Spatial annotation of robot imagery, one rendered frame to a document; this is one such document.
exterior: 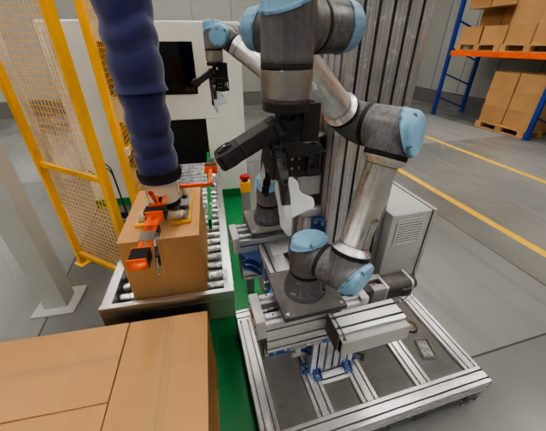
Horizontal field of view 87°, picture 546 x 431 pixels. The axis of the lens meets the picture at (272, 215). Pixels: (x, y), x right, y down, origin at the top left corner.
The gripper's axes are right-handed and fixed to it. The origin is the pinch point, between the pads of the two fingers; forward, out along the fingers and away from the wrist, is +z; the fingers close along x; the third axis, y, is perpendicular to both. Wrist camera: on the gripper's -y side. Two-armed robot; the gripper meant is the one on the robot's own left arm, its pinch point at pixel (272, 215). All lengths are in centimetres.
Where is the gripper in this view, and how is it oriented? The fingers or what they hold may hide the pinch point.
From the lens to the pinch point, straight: 53.6
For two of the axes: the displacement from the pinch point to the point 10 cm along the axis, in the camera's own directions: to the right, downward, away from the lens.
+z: 0.0, 8.6, 5.2
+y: 9.6, -1.4, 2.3
